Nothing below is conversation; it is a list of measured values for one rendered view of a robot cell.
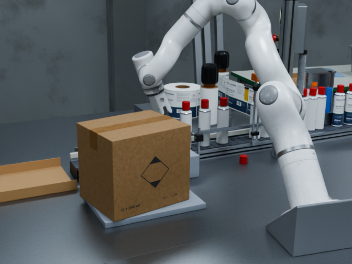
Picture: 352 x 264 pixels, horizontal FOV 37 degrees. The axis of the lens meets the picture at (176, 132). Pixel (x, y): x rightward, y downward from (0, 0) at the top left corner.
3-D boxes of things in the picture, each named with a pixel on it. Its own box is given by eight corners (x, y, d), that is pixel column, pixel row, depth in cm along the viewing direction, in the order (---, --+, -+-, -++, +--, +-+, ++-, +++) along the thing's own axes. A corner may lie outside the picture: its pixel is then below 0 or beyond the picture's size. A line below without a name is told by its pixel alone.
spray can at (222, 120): (223, 140, 235) (226, 96, 228) (230, 144, 230) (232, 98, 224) (213, 142, 232) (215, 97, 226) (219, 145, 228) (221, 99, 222)
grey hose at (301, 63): (299, 96, 233) (304, 49, 226) (305, 98, 230) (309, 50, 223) (293, 97, 231) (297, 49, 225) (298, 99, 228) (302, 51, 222)
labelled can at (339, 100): (337, 123, 262) (341, 83, 255) (344, 126, 257) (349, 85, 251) (328, 124, 259) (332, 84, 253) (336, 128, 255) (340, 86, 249)
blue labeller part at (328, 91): (326, 119, 262) (329, 86, 258) (330, 120, 260) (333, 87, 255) (320, 119, 261) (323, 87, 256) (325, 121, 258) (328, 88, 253)
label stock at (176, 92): (155, 113, 276) (155, 86, 272) (181, 107, 290) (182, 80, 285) (183, 121, 263) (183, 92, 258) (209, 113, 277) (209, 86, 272)
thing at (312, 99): (310, 128, 255) (314, 86, 248) (317, 130, 250) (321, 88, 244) (301, 129, 252) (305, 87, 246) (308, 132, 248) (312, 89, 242)
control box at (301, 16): (301, 47, 230) (305, 3, 225) (303, 53, 214) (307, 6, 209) (277, 46, 232) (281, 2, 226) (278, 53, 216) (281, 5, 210)
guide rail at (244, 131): (291, 126, 252) (292, 122, 251) (293, 127, 251) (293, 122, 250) (69, 157, 208) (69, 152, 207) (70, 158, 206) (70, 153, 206)
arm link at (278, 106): (319, 153, 169) (300, 87, 178) (300, 141, 154) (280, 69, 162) (285, 164, 174) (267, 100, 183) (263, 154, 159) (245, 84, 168)
